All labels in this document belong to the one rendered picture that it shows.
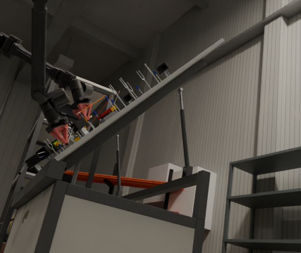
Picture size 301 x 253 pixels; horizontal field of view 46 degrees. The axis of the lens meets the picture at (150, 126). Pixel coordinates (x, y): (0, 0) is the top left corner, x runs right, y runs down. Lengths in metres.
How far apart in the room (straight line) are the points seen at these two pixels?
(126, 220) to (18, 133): 10.00
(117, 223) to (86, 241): 0.12
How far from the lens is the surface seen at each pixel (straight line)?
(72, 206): 1.24
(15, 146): 11.09
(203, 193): 1.46
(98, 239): 1.26
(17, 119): 11.29
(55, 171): 1.23
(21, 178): 2.46
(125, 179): 5.32
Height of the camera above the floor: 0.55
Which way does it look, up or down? 23 degrees up
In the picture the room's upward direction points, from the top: 11 degrees clockwise
